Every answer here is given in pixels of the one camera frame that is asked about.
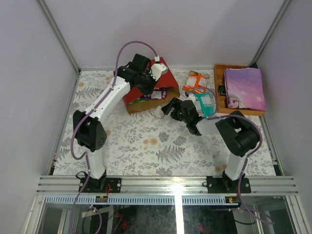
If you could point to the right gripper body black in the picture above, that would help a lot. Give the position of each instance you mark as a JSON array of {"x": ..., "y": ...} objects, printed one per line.
[{"x": 177, "y": 114}]

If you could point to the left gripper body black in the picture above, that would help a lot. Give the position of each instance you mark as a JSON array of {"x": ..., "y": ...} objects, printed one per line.
[{"x": 148, "y": 85}]

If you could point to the red brown paper bag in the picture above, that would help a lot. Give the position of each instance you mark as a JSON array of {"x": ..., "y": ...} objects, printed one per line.
[{"x": 167, "y": 81}]

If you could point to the teal snack packet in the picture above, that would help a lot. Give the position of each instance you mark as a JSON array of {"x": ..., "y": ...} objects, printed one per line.
[{"x": 204, "y": 105}]

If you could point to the orange snack packet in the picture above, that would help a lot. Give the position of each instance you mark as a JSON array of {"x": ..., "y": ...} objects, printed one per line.
[{"x": 196, "y": 82}]

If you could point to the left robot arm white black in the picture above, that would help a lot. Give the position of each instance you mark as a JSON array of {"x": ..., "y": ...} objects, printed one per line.
[{"x": 89, "y": 132}]

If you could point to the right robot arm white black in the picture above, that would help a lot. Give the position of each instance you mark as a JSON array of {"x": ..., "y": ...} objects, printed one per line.
[{"x": 241, "y": 136}]

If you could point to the purple snack packet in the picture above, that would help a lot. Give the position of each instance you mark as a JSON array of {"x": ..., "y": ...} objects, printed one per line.
[{"x": 157, "y": 94}]

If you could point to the red green snack packet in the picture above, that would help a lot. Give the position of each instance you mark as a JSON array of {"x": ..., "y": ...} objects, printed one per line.
[{"x": 139, "y": 100}]

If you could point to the black object in tray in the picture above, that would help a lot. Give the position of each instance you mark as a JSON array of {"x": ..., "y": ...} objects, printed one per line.
[{"x": 222, "y": 90}]

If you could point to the orange wooden tray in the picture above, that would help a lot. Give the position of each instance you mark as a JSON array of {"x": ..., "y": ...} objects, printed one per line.
[{"x": 219, "y": 70}]

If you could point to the purple princess cloth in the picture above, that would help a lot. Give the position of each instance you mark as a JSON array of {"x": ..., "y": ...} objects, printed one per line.
[{"x": 244, "y": 89}]

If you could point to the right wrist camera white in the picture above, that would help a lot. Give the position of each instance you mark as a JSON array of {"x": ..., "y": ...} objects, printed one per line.
[{"x": 191, "y": 97}]

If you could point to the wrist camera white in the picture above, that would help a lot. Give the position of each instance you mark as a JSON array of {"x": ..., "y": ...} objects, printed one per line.
[
  {"x": 191, "y": 97},
  {"x": 157, "y": 69}
]

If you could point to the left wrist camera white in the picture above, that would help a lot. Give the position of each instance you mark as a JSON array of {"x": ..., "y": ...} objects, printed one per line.
[{"x": 157, "y": 69}]

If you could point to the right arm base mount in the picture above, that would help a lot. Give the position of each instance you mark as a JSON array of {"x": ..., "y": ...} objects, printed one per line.
[{"x": 224, "y": 185}]

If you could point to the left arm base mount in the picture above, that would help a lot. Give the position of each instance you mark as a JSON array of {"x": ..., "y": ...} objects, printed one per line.
[{"x": 105, "y": 184}]

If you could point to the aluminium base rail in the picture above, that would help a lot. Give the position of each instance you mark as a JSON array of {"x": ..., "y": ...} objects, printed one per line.
[{"x": 141, "y": 190}]

